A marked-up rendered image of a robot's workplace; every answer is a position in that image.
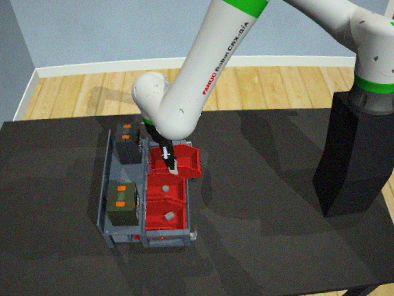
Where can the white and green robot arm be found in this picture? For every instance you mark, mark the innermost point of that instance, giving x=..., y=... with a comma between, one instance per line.
x=175, y=111

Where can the dark grey metal shelf rack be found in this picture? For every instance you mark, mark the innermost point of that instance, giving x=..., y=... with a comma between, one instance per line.
x=114, y=172

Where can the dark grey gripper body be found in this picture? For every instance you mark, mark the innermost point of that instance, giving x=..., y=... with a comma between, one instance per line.
x=162, y=141

